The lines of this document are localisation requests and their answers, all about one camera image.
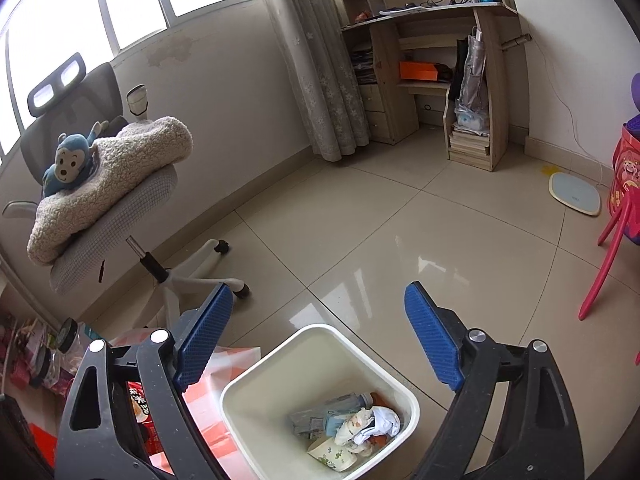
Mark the beige fleece blanket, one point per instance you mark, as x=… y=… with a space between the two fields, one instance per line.
x=120 y=163

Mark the wooden desk shelf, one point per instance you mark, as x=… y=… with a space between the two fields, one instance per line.
x=435 y=61

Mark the grey office chair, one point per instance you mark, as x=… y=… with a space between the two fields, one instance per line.
x=71 y=100

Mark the purple label nut jar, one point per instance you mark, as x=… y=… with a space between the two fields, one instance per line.
x=48 y=372

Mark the clear jar black lid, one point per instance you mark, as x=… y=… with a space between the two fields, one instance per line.
x=72 y=341

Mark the blue paper ball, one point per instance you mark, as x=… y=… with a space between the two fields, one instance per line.
x=364 y=434

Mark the pink plastic stool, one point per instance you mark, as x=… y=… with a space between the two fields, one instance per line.
x=623 y=205

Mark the light blue milk carton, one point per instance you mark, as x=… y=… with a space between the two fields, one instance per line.
x=334 y=423

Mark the crushed clear plastic bottle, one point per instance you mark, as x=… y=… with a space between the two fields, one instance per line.
x=311 y=423

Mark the pink checkered tablecloth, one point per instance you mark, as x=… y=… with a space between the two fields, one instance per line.
x=203 y=402

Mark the white bookshelf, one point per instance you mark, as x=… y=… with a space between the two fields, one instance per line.
x=19 y=303

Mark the beige window curtain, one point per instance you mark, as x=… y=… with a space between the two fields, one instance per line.
x=321 y=75

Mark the red gift box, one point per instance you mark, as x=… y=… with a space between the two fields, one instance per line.
x=46 y=443

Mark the white bathroom scale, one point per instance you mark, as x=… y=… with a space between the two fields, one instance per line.
x=575 y=193

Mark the white paper cup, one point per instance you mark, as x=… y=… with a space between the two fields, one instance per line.
x=336 y=457

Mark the red instant noodle bowl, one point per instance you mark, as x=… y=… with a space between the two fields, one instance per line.
x=143 y=417

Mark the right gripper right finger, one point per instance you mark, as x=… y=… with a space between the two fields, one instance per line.
x=538 y=435

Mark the white trash bin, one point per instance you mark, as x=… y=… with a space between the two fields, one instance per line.
x=315 y=364

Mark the blue monkey plush toy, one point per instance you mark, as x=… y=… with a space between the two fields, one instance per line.
x=73 y=161

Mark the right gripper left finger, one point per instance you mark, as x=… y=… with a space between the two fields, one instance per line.
x=100 y=437

